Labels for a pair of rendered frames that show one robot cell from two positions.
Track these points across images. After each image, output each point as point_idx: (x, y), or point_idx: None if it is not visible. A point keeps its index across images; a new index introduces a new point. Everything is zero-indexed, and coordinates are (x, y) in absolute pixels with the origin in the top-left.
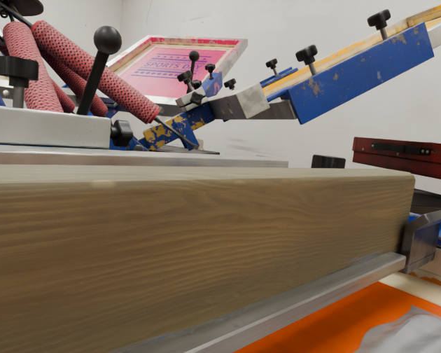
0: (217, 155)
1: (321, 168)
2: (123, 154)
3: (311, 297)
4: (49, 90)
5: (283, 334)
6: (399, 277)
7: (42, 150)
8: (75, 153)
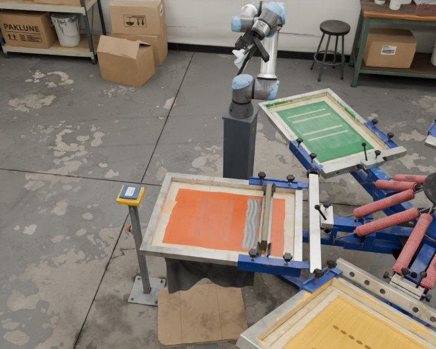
0: (316, 251)
1: (267, 222)
2: (311, 225)
3: (260, 223)
4: (371, 224)
5: None
6: None
7: (312, 214)
8: (310, 217)
